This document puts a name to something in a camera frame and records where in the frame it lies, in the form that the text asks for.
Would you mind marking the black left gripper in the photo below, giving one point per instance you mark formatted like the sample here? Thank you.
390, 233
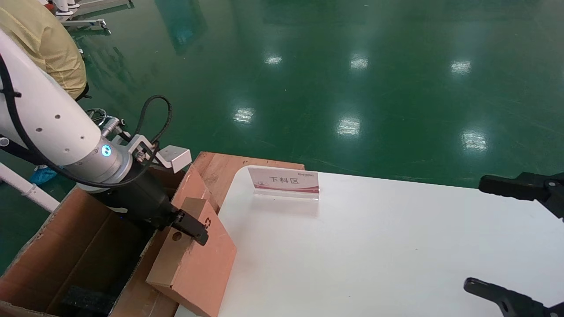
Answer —
141, 202

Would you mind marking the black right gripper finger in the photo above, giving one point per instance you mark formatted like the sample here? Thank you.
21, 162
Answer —
506, 299
506, 187

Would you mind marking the small cardboard box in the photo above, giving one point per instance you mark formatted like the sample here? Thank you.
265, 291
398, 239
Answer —
198, 273

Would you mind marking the large open cardboard box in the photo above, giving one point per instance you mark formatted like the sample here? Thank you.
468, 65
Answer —
79, 246

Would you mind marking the brown wooden board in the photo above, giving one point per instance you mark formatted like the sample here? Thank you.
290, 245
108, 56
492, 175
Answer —
220, 169

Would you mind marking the acrylic sign with red print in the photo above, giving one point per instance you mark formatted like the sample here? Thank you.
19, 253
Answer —
286, 180

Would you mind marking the black foam block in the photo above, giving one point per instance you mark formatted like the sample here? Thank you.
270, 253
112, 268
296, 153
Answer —
88, 301

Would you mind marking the chrome swivel stool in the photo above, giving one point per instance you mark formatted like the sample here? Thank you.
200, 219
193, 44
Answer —
99, 115

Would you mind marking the blue shoe cover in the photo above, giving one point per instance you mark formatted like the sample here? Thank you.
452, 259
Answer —
42, 175

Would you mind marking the white plastic tube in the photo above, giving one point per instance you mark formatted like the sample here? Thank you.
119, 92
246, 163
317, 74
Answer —
26, 187

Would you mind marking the small white round knob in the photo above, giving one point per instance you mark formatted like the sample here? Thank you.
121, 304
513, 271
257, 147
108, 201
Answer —
3, 141

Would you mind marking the person in yellow coat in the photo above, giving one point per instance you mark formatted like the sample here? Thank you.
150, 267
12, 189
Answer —
53, 48

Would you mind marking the white metal stand base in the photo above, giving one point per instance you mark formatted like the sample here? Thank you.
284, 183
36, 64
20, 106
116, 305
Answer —
92, 5
83, 24

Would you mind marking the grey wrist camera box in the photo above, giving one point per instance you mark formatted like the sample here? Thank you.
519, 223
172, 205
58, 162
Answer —
174, 157

